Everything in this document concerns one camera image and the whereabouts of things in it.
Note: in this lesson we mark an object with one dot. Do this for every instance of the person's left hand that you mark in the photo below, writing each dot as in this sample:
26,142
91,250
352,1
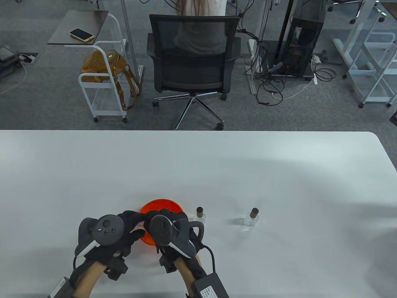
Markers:
131,217

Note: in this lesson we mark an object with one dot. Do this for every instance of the person's right hand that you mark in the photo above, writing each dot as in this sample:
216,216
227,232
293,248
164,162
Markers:
167,212

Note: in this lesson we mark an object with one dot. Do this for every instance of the orange plastic bowl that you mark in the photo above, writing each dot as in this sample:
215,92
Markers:
161,205

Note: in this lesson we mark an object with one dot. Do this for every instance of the person's right forearm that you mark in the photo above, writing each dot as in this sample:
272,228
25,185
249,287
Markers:
184,274

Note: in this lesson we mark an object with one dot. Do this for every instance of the person's left forearm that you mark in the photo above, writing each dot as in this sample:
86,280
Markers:
90,279

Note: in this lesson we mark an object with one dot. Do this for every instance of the grey right hand controller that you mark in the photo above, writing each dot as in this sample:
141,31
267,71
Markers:
159,229

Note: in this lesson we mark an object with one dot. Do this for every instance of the grey hand controller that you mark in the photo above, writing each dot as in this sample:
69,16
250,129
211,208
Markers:
108,229
159,229

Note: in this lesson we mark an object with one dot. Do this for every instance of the grey left hand controller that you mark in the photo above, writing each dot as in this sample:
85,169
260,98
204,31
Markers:
108,229

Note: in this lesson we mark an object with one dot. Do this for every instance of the black right wrist sensor box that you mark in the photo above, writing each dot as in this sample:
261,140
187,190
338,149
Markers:
211,287

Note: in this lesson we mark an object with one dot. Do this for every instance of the black wrist sensor box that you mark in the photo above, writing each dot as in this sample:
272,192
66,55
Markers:
60,288
211,287

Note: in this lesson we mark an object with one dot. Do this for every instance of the black left wrist sensor box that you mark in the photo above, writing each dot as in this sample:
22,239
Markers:
60,288

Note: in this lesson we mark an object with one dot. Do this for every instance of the black mesh office chair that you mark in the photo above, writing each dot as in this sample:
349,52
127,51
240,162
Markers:
192,71

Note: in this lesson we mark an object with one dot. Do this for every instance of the white desk leg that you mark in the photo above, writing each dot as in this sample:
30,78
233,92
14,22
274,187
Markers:
251,85

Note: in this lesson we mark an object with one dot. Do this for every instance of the brown leather bag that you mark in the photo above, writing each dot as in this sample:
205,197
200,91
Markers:
99,65

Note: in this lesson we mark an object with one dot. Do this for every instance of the floor socket box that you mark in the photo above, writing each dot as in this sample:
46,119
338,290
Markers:
29,58

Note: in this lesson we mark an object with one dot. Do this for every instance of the yellow smartphone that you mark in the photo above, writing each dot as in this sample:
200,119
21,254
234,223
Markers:
81,34

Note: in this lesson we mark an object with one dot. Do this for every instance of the white power strip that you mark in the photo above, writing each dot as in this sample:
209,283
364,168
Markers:
315,79

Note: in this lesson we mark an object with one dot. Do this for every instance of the white cart with dark top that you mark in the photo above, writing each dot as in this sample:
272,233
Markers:
79,23

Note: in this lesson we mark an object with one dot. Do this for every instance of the black floor device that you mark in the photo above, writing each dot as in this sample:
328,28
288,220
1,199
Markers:
6,54

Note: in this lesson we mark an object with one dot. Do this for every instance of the black desk leg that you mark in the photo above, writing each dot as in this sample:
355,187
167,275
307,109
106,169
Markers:
285,29

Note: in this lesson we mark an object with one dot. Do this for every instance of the black computer tower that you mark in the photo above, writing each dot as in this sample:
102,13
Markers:
302,37

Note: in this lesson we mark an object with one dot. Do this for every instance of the white rolling rack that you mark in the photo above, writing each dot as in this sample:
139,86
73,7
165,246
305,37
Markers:
376,99

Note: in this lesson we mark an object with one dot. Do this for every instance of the chair base with castors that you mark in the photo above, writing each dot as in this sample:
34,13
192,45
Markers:
353,21

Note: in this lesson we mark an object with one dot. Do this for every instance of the white desk frame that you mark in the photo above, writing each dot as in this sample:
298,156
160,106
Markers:
356,24

